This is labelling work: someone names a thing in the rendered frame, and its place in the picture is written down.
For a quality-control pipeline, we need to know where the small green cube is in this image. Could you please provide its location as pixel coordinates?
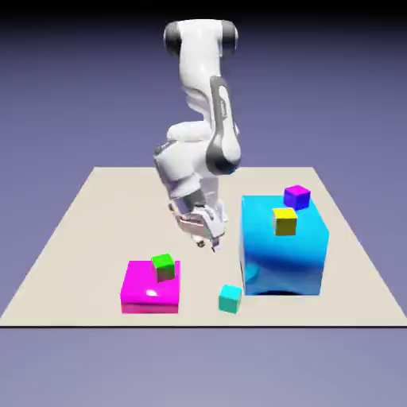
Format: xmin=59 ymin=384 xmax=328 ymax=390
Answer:
xmin=151 ymin=253 xmax=176 ymax=283

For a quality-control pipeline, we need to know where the large magenta box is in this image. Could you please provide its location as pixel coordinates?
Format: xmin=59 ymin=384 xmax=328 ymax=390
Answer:
xmin=120 ymin=260 xmax=181 ymax=315

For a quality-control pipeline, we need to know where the small yellow cube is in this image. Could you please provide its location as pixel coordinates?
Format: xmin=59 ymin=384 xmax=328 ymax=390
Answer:
xmin=272 ymin=207 xmax=299 ymax=237

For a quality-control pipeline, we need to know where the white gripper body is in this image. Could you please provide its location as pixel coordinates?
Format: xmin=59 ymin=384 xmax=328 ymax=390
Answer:
xmin=175 ymin=205 xmax=227 ymax=242

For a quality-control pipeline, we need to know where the large blue box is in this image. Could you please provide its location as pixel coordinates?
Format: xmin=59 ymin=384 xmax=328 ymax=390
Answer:
xmin=240 ymin=194 xmax=330 ymax=297

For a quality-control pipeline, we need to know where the small cyan cube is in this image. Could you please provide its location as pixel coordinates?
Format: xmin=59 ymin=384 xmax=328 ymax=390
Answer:
xmin=218 ymin=284 xmax=243 ymax=315

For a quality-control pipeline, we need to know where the small purple cube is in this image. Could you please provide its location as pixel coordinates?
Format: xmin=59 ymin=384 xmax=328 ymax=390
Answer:
xmin=283 ymin=184 xmax=312 ymax=211

